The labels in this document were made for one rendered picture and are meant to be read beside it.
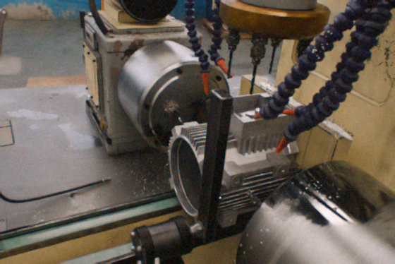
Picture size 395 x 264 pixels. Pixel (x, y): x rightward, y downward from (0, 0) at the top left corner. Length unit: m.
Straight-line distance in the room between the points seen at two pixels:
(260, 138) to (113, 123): 0.54
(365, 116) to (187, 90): 0.38
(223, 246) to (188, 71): 0.39
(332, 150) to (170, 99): 0.38
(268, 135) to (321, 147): 0.10
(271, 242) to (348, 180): 0.13
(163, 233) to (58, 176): 0.58
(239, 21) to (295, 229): 0.31
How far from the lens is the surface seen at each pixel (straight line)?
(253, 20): 0.57
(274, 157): 0.69
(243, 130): 0.65
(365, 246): 0.45
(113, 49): 1.01
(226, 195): 0.66
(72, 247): 0.77
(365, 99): 0.77
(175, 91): 0.85
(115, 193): 1.01
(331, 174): 0.52
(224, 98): 0.46
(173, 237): 0.56
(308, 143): 0.71
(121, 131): 1.12
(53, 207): 0.99
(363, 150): 0.78
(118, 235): 0.78
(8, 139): 0.80
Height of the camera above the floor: 1.44
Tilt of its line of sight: 29 degrees down
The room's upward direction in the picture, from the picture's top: 5 degrees clockwise
